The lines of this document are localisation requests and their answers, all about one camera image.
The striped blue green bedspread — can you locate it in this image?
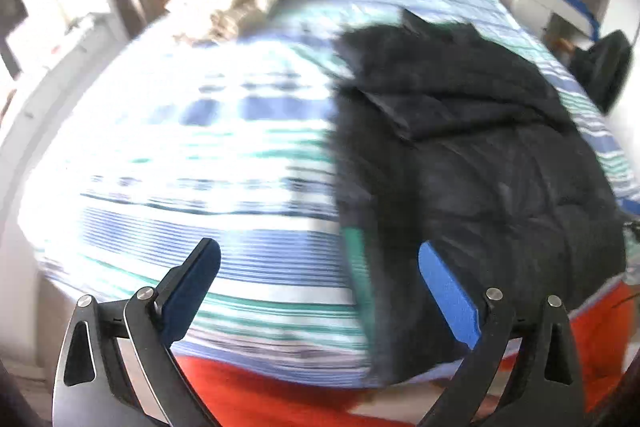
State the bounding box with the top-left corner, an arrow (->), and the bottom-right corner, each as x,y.
18,0 -> 639,387

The black jacket on chair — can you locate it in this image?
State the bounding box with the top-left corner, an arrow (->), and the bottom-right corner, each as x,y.
568,30 -> 632,115

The blue cloth on desk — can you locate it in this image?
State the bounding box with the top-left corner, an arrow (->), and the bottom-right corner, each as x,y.
563,0 -> 600,42

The orange red rug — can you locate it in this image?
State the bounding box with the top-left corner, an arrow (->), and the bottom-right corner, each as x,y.
178,283 -> 639,426

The black puffer jacket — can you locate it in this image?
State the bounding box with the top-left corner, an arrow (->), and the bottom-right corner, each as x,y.
331,12 -> 626,385

